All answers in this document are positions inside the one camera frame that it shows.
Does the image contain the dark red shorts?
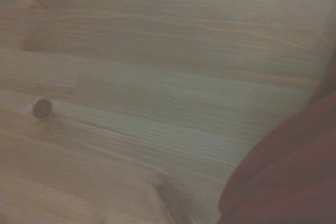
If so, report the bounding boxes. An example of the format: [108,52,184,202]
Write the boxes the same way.
[217,50,336,224]

